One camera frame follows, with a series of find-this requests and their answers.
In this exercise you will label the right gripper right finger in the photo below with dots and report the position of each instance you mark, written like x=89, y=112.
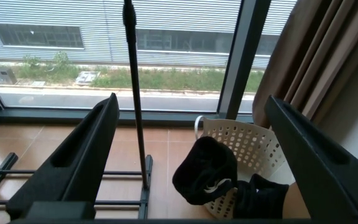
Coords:
x=322, y=174

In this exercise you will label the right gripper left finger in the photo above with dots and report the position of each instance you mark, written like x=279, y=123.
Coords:
x=82, y=174

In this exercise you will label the white laundry basket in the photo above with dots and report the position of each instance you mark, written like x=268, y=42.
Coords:
x=253, y=140

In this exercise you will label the black clothes rack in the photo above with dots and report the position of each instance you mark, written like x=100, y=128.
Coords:
x=136, y=93

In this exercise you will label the brown curtain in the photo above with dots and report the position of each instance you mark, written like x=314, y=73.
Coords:
x=291, y=62

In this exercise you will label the window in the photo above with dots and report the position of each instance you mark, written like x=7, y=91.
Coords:
x=242, y=62

